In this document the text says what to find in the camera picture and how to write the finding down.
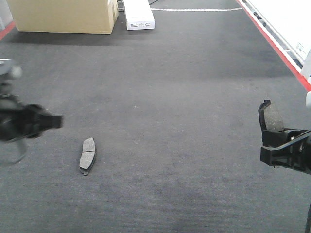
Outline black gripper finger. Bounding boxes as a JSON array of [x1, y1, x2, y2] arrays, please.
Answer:
[[262, 128, 311, 147], [28, 104, 64, 138], [260, 135, 311, 175]]

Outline grey brake pad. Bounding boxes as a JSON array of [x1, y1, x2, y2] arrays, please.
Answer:
[[79, 137, 96, 176], [258, 99, 285, 143]]

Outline cardboard box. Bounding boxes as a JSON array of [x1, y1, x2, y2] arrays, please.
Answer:
[[7, 0, 119, 34]]

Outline red left conveyor edge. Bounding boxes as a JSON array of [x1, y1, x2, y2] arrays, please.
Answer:
[[0, 21, 16, 40]]

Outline white carton box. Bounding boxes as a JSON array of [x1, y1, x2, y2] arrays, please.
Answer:
[[123, 0, 155, 31]]

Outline red white conveyor side rail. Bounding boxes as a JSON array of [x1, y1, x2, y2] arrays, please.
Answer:
[[237, 0, 311, 92]]

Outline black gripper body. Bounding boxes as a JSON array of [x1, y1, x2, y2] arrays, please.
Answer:
[[0, 58, 27, 165]]

